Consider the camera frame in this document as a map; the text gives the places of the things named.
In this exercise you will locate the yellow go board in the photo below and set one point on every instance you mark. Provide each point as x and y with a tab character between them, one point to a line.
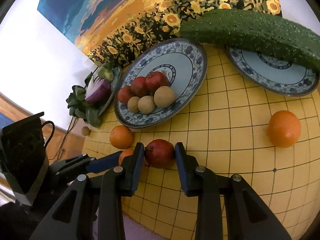
237	180

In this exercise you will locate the orange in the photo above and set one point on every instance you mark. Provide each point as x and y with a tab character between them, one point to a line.
121	137
284	128
126	155

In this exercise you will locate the dark red apple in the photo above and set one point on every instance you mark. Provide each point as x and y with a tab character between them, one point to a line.
159	153
138	86
157	80

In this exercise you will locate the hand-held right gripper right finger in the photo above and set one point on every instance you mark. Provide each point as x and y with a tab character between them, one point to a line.
182	177

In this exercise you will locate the pale green leafy stalk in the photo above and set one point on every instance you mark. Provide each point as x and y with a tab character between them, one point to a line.
106	73

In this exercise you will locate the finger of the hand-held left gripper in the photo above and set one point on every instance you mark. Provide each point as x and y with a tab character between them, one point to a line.
105	161

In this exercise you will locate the orange-red apple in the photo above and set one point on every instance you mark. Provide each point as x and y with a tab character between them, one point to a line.
125	94

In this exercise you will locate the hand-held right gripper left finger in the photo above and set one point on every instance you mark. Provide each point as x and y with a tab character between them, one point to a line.
138	170

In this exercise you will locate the green cucumber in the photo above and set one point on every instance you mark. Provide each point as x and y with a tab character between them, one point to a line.
250	33

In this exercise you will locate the large blue patterned plate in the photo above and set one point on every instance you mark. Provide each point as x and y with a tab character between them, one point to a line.
185	67

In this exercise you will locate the dark leafy greens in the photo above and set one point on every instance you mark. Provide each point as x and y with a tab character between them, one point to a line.
93	116

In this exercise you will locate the sunflower field painting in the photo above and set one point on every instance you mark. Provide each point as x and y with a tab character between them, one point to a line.
125	17

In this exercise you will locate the purple towel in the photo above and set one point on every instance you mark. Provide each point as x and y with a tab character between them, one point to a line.
135	231

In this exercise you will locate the halved red onion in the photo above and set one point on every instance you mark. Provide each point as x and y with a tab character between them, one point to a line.
98	92

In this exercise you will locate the round tan longan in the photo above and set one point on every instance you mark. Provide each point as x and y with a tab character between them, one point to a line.
85	131
146	104
133	104
164	96

